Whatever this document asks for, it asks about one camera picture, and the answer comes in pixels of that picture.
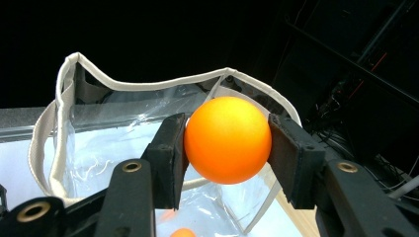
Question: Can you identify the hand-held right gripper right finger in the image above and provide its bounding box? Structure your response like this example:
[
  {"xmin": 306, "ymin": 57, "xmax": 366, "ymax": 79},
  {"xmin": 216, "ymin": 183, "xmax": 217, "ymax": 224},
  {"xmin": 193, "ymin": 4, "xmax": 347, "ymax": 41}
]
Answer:
[{"xmin": 268, "ymin": 113, "xmax": 327, "ymax": 210}]

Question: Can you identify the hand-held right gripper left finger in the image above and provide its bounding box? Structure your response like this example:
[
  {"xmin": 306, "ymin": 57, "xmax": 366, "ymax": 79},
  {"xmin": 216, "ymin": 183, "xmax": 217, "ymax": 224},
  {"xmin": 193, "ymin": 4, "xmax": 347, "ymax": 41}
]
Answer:
[{"xmin": 141, "ymin": 113, "xmax": 191, "ymax": 210}]

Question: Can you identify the orange table tennis ball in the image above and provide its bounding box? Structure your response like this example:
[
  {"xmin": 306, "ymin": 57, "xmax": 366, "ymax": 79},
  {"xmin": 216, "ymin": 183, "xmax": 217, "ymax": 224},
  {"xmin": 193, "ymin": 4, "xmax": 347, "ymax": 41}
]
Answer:
[{"xmin": 183, "ymin": 96, "xmax": 273, "ymax": 186}]

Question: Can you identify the clear plastic bag beige trim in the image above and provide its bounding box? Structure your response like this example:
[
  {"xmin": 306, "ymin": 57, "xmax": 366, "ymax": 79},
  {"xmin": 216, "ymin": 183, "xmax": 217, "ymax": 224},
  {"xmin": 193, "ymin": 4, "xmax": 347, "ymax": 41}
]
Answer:
[{"xmin": 28, "ymin": 51, "xmax": 302, "ymax": 237}]

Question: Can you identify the orange ball with dark print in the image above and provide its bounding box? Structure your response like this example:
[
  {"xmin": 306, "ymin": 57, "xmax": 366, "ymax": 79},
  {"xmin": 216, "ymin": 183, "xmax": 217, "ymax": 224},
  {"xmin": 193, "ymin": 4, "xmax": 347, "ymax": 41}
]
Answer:
[{"xmin": 170, "ymin": 227, "xmax": 198, "ymax": 237}]

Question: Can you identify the wooden table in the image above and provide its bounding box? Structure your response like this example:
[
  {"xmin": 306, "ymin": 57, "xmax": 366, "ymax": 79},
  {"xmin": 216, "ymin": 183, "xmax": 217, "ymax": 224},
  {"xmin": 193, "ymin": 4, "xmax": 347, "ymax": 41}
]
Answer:
[{"xmin": 263, "ymin": 174, "xmax": 319, "ymax": 237}]

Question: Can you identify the white table mat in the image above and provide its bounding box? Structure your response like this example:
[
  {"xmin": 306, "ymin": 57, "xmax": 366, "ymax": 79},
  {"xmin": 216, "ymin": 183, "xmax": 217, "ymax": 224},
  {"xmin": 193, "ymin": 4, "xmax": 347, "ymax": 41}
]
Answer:
[{"xmin": 0, "ymin": 121, "xmax": 297, "ymax": 237}]

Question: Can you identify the white cable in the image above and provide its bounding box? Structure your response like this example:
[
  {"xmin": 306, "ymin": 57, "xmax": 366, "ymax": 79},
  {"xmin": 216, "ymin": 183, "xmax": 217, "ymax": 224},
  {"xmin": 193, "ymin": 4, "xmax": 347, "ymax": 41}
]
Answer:
[{"xmin": 388, "ymin": 174, "xmax": 419, "ymax": 200}]

